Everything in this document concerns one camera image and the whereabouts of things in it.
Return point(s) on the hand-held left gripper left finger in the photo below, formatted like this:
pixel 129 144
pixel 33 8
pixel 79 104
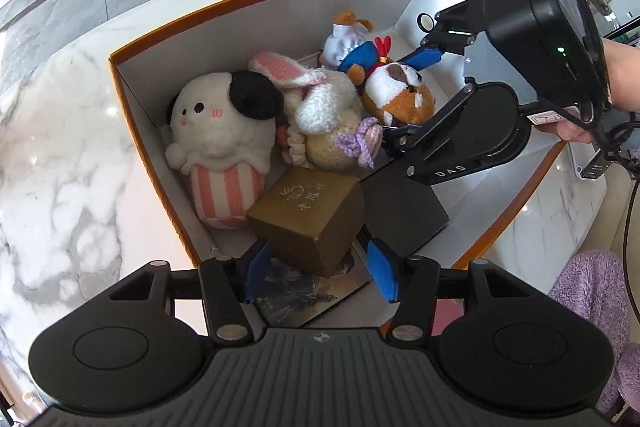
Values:
pixel 256 269

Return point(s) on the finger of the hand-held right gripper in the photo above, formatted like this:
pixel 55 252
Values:
pixel 429 121
pixel 425 56

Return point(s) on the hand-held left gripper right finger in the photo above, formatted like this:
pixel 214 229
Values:
pixel 384 272

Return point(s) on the brown white dog plush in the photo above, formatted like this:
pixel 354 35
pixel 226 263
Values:
pixel 395 97

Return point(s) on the dark grey box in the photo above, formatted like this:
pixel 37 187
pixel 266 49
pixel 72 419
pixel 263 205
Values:
pixel 400 217

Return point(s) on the dark picture card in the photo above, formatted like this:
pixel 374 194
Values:
pixel 310 297

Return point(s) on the small gold box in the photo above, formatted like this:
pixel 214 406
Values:
pixel 300 212

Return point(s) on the blue white duck plush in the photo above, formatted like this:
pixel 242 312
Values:
pixel 340 47

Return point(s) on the white pink crochet bunny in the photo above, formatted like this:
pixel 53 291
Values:
pixel 320 107

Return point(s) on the white plush with black ear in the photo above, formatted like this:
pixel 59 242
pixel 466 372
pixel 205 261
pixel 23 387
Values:
pixel 220 122

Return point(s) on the orange cardboard box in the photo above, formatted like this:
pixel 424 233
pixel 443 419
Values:
pixel 145 97

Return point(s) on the person's right hand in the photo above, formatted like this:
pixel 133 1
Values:
pixel 622 77

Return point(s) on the purple fluffy cloth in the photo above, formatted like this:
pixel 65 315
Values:
pixel 595 287

